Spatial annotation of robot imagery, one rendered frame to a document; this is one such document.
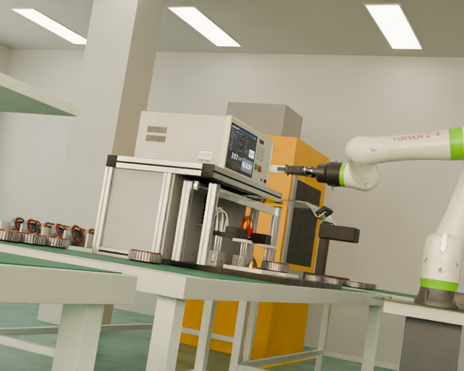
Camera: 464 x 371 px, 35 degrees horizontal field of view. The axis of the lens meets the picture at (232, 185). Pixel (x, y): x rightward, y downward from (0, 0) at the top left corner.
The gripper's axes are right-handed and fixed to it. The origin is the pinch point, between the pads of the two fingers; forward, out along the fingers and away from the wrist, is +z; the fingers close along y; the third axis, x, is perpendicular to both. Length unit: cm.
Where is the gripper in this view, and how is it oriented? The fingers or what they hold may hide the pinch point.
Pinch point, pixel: (278, 168)
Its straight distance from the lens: 285.1
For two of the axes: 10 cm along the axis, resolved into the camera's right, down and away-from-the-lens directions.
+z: -9.0, -0.9, 4.2
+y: 4.0, 1.5, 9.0
